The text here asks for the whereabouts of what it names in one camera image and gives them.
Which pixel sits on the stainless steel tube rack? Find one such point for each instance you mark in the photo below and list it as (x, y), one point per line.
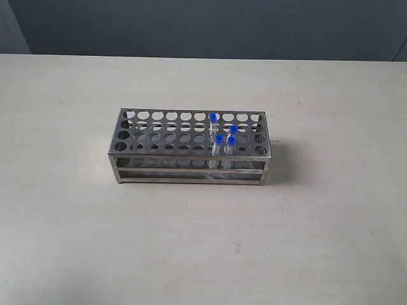
(174, 146)

